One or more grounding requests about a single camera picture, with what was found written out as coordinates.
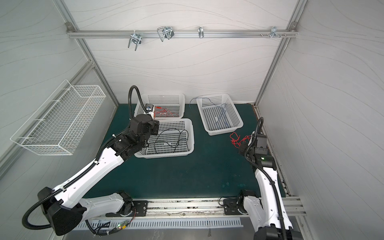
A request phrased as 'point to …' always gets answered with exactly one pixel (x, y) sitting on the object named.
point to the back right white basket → (218, 114)
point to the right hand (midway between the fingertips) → (248, 143)
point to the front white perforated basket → (176, 138)
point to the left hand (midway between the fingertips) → (154, 116)
